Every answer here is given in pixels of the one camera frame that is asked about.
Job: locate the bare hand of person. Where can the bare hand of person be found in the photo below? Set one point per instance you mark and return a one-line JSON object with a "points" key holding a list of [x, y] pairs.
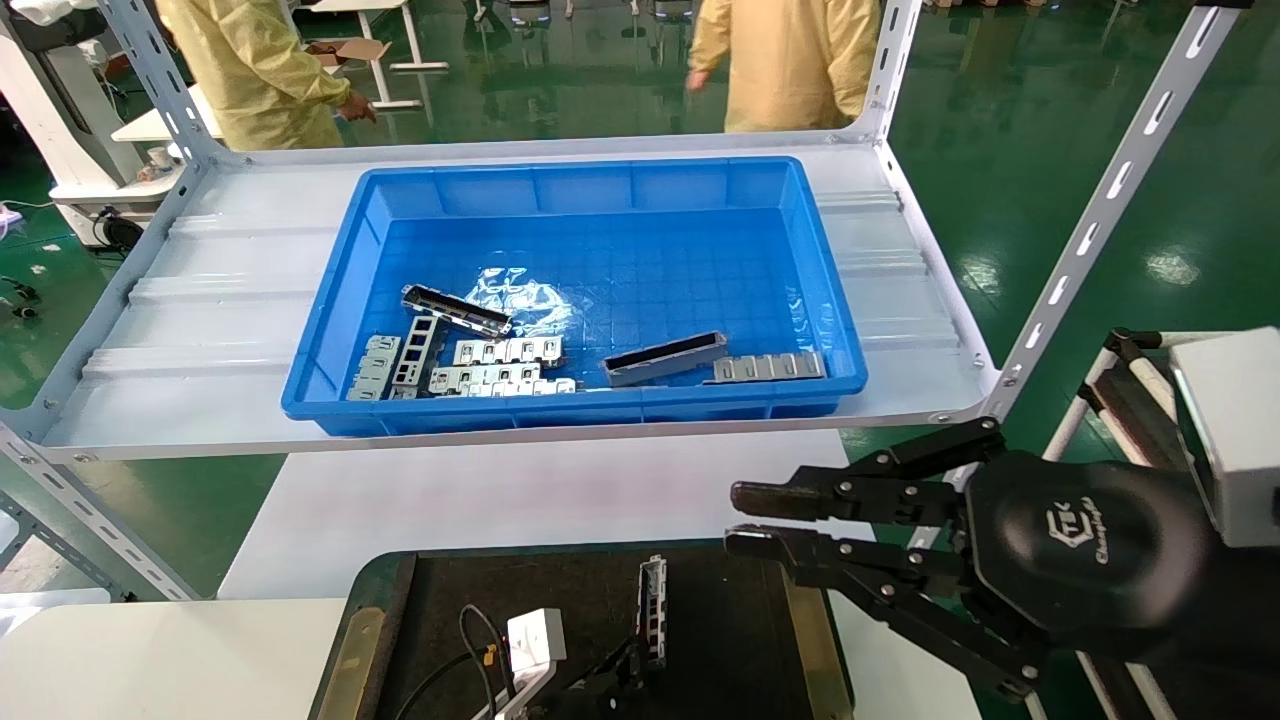
{"points": [[697, 80], [357, 106]]}

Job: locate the grey metal channel part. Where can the grey metal channel part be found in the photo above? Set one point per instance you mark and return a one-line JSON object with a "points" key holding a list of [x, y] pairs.
{"points": [[652, 610]]}

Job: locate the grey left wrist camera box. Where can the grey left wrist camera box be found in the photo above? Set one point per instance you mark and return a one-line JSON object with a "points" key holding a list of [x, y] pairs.
{"points": [[535, 640]]}

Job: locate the small white cup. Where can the small white cup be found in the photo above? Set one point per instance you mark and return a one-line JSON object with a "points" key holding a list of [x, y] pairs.
{"points": [[158, 160]]}

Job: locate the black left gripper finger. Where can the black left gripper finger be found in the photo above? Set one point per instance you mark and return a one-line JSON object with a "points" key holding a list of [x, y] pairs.
{"points": [[610, 680]]}

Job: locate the white machine housing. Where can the white machine housing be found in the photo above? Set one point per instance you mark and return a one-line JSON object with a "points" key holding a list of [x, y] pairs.
{"points": [[60, 110]]}

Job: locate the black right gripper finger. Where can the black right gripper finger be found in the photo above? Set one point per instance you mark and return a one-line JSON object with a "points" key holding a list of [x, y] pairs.
{"points": [[860, 495], [880, 580]]}

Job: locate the blue plastic bin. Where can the blue plastic bin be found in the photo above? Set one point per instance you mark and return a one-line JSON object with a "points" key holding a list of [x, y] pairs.
{"points": [[620, 250]]}

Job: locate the white metal shelf rack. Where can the white metal shelf rack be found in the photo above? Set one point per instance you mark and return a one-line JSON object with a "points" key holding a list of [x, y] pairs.
{"points": [[240, 300]]}

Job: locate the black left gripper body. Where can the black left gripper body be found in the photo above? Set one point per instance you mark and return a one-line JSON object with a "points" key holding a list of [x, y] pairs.
{"points": [[555, 708]]}

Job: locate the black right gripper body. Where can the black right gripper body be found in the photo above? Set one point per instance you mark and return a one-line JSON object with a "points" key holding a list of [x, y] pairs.
{"points": [[1090, 545]]}

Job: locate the black caster wheel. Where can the black caster wheel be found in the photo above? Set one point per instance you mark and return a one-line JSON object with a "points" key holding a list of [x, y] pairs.
{"points": [[120, 232]]}

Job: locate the white background table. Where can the white background table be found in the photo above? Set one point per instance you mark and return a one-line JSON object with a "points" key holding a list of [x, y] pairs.
{"points": [[160, 125]]}

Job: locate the black container tray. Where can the black container tray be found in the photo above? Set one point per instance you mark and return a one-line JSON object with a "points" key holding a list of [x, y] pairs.
{"points": [[730, 640]]}

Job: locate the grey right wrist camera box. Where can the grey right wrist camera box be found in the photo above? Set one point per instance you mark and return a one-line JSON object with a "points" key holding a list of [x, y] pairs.
{"points": [[1235, 430]]}

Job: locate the short stepped metal bracket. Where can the short stepped metal bracket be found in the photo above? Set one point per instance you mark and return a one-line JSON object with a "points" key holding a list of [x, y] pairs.
{"points": [[375, 365]]}

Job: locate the black-lined metal channel part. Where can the black-lined metal channel part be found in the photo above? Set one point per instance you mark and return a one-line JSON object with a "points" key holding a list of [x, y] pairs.
{"points": [[455, 308]]}

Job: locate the person in yellow gown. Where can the person in yellow gown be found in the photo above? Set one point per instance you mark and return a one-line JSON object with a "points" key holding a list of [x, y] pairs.
{"points": [[250, 70], [790, 60]]}

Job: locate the clear crumpled plastic bag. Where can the clear crumpled plastic bag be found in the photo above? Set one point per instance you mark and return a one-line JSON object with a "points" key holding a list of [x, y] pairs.
{"points": [[525, 295]]}

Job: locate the dark-slotted metal channel part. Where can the dark-slotted metal channel part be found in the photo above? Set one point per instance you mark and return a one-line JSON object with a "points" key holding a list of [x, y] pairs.
{"points": [[665, 362]]}

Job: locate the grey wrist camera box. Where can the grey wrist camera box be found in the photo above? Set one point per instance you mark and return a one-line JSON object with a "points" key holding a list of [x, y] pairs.
{"points": [[1235, 430], [535, 640]]}

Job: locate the perforated metal strip part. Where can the perforated metal strip part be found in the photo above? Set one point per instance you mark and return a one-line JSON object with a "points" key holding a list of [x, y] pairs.
{"points": [[415, 352]]}

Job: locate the brown cardboard box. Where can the brown cardboard box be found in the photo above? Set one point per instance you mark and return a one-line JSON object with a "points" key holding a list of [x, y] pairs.
{"points": [[360, 48]]}

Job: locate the silver notched metal bracket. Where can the silver notched metal bracket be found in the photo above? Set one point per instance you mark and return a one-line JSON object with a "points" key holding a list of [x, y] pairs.
{"points": [[505, 351], [540, 386], [480, 378]]}

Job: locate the flat ribbed metal bracket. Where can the flat ribbed metal bracket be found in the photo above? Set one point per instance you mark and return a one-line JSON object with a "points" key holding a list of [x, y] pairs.
{"points": [[770, 367]]}

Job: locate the white table with T-legs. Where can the white table with T-legs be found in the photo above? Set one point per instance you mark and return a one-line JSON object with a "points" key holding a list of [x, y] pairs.
{"points": [[405, 66]]}

